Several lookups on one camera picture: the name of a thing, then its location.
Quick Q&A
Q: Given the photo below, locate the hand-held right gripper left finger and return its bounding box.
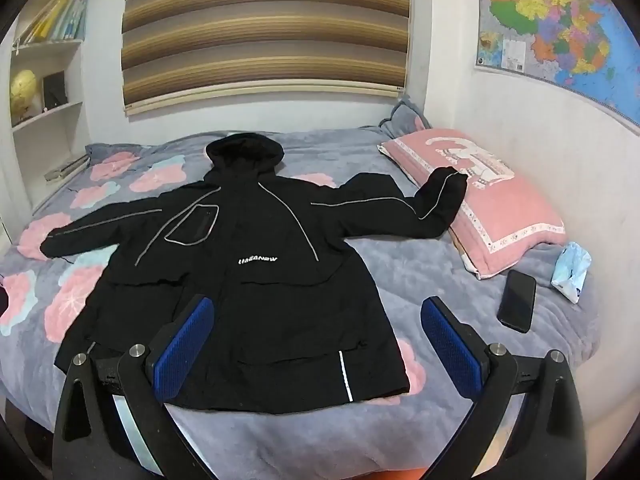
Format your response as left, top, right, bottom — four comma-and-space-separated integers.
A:
52, 294, 217, 480

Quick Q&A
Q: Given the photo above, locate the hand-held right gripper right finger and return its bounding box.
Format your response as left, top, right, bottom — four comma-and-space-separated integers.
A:
420, 296, 587, 480

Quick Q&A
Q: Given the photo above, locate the black hooded jacket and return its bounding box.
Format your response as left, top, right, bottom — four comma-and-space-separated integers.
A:
40, 132, 469, 415

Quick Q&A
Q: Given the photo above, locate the black smartphone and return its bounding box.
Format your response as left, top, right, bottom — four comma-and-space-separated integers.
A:
497, 269, 537, 334

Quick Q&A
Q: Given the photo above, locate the grey floral blanket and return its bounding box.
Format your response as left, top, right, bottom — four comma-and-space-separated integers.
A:
0, 127, 601, 476

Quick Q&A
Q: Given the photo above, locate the blue tissue pack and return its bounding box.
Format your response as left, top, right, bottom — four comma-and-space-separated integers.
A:
551, 241, 593, 304

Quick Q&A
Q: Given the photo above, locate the pink printed pillow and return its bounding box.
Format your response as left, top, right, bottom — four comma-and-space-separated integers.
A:
377, 128, 566, 280

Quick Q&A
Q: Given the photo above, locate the flat grey object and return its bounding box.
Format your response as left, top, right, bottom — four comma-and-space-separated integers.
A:
45, 156, 88, 182

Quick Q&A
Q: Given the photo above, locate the grey pillow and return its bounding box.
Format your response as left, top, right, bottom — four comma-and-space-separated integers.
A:
378, 95, 432, 136

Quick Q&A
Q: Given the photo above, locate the white bookshelf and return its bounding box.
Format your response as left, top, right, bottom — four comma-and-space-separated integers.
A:
0, 0, 101, 241

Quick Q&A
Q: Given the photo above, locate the yellow globe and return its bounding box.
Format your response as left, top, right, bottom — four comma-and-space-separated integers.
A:
10, 70, 40, 126

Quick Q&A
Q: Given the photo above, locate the striped brown window blind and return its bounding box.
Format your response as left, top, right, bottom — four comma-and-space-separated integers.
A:
121, 0, 417, 117

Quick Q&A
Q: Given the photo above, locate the row of colourful books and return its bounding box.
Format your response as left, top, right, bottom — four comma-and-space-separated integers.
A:
17, 0, 88, 45

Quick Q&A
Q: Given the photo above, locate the small black frame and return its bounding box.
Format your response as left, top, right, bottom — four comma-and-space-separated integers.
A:
41, 71, 67, 111

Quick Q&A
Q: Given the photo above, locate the colourful wall map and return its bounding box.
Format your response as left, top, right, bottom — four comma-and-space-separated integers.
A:
474, 0, 640, 136

